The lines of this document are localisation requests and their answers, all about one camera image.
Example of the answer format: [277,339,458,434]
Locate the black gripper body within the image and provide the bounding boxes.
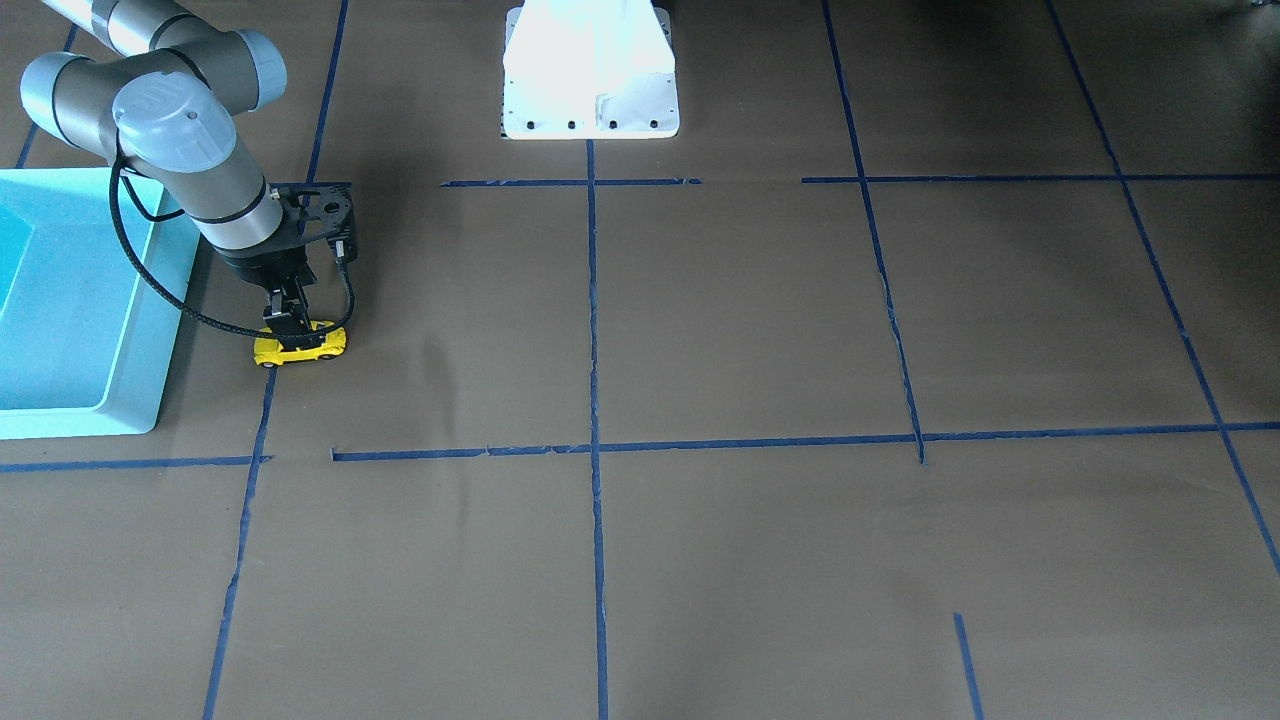
[216,232,316,293]

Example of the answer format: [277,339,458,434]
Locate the yellow beetle toy car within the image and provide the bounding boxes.
[252,320,348,369]

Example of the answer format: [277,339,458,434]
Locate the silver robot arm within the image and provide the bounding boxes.
[20,1,323,350]

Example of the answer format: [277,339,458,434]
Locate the light blue plastic bin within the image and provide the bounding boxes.
[1,168,180,439]

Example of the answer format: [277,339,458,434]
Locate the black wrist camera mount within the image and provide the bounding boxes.
[266,183,358,263]

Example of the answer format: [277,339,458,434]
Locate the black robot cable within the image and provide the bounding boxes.
[108,150,357,343]

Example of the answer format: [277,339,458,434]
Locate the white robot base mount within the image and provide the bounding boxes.
[500,1,681,141]

